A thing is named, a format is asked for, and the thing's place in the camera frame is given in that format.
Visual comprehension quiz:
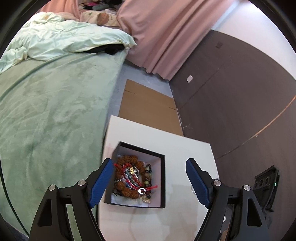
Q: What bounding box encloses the brown rudraksha bead bracelet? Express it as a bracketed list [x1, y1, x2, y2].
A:
[114, 155, 146, 200]

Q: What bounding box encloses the black green bead bracelet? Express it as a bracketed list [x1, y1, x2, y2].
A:
[142, 164, 155, 200]

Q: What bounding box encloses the black jewelry box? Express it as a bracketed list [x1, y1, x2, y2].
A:
[104, 142, 166, 208]

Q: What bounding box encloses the white table board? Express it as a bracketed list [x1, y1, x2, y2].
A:
[99, 116, 219, 240]

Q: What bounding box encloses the green bed sheet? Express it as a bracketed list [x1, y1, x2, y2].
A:
[1, 51, 127, 233]

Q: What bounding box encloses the flattened brown cardboard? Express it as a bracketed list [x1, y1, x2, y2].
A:
[118, 79, 183, 136]

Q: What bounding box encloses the pink curtain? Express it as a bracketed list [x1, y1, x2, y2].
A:
[40, 0, 233, 80]

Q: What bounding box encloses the light green duvet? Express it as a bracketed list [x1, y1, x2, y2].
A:
[1, 12, 136, 73]

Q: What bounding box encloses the floral pillow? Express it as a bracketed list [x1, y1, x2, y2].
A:
[80, 10, 119, 28]

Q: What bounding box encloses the white wall socket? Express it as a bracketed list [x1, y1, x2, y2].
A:
[186, 75, 193, 83]

